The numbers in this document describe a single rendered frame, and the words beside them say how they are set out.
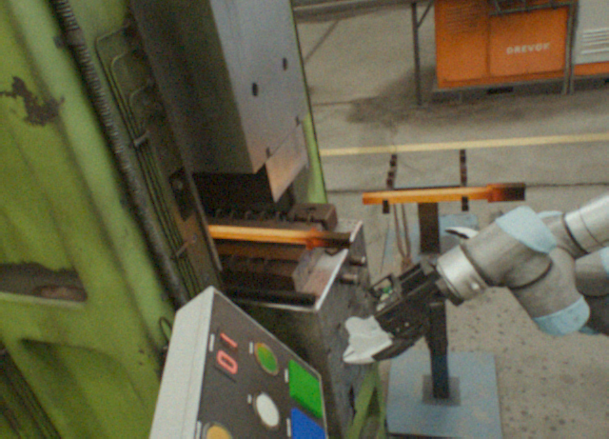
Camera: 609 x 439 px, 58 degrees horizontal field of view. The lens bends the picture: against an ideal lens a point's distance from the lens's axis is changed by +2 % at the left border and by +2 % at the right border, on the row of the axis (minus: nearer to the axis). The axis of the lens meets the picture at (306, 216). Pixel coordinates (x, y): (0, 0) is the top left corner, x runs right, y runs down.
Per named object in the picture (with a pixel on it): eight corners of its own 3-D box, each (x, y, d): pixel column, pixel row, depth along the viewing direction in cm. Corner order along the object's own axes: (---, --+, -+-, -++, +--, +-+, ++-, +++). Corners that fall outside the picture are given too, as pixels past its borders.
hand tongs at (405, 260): (390, 186, 210) (389, 184, 209) (401, 185, 209) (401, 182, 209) (402, 283, 159) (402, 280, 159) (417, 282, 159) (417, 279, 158)
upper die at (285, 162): (308, 159, 127) (301, 122, 123) (275, 203, 112) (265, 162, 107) (163, 158, 144) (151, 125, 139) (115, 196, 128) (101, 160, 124)
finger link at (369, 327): (324, 329, 88) (369, 299, 85) (346, 349, 91) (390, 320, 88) (325, 343, 85) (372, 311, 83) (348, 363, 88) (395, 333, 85)
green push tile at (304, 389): (320, 381, 95) (291, 358, 91) (324, 417, 88) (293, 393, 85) (312, 386, 95) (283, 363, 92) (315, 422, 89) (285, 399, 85)
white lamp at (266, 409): (285, 409, 80) (280, 389, 78) (273, 436, 76) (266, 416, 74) (266, 405, 81) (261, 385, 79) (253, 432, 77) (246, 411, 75)
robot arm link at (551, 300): (593, 283, 84) (553, 229, 82) (595, 333, 76) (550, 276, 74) (544, 298, 89) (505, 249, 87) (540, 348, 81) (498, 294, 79)
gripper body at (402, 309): (362, 289, 85) (424, 247, 82) (393, 320, 89) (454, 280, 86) (370, 323, 79) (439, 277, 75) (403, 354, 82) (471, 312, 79)
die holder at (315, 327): (379, 336, 172) (362, 219, 149) (343, 439, 143) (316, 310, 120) (227, 316, 194) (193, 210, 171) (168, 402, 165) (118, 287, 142)
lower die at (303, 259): (324, 248, 141) (320, 220, 136) (297, 297, 125) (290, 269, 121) (190, 238, 157) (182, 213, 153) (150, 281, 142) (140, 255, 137)
